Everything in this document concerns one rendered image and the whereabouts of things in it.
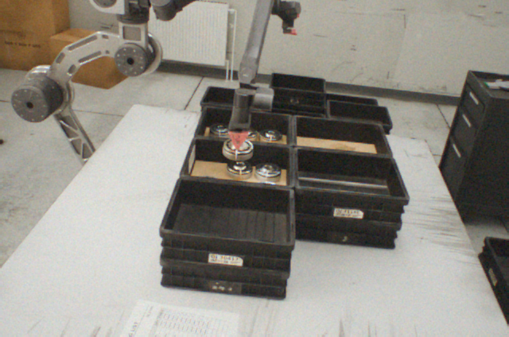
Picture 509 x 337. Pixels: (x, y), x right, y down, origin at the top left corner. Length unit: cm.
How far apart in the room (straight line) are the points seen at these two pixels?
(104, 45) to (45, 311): 117
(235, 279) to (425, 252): 74
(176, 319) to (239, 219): 39
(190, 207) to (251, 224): 23
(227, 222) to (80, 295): 50
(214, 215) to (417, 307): 72
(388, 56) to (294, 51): 92
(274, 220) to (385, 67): 356
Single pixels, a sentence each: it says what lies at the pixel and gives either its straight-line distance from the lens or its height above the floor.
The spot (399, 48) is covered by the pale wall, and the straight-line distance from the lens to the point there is 503.
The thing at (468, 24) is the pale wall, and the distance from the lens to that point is 511.
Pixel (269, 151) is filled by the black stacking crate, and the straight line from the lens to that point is 192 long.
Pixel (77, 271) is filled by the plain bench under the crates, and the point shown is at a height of 70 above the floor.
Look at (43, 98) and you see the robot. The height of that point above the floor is 92.
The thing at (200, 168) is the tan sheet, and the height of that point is 83.
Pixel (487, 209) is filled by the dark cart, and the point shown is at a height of 17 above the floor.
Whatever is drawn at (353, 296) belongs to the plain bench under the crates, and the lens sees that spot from 166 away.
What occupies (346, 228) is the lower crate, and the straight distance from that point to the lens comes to 180.
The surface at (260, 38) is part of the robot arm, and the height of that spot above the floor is 138.
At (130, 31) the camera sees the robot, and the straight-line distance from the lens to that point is 213.
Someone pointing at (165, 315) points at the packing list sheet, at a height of 70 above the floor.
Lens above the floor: 184
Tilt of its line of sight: 29 degrees down
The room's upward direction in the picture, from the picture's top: 5 degrees clockwise
